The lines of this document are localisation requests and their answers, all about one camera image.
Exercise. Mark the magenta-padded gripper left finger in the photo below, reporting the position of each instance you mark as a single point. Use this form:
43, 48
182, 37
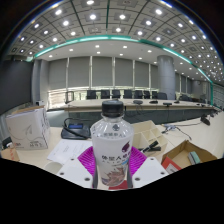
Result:
75, 171

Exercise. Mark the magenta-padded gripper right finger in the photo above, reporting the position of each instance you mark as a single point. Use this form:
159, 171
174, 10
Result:
148, 171

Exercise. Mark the clear black-capped water bottle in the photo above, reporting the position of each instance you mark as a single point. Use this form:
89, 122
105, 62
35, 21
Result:
112, 146

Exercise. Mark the white printed paper sheet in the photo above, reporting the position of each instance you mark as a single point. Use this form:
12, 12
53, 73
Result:
66, 151

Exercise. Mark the black clip tool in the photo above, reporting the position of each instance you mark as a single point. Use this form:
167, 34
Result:
151, 146

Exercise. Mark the open brown box, red lid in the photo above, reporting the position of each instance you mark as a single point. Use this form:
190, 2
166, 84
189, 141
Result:
181, 155

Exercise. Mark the black desk phone console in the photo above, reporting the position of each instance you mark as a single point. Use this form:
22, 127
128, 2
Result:
75, 131

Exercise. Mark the small open white divided box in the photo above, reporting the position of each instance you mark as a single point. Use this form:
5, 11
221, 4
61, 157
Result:
146, 131

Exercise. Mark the small green eraser block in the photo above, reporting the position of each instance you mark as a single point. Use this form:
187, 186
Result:
194, 157

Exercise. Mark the large white cardboard box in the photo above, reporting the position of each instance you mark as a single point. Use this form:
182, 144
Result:
28, 128

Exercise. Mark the long curved conference table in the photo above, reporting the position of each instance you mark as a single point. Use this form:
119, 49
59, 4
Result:
86, 105

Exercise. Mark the black power strip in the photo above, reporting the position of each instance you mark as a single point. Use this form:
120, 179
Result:
6, 142

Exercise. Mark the black table microphone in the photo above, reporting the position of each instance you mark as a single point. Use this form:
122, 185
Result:
205, 119

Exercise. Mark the row of black office chairs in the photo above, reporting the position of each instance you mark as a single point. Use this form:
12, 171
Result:
116, 94

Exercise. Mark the round ceiling lights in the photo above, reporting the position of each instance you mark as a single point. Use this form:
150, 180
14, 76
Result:
122, 16

